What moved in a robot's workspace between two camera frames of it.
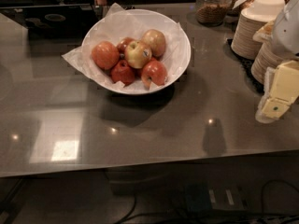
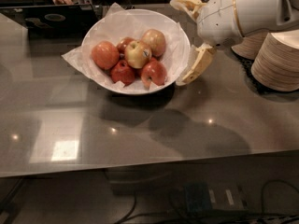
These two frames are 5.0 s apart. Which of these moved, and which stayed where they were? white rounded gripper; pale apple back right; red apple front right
Moved: white rounded gripper
Stayed: pale apple back right; red apple front right
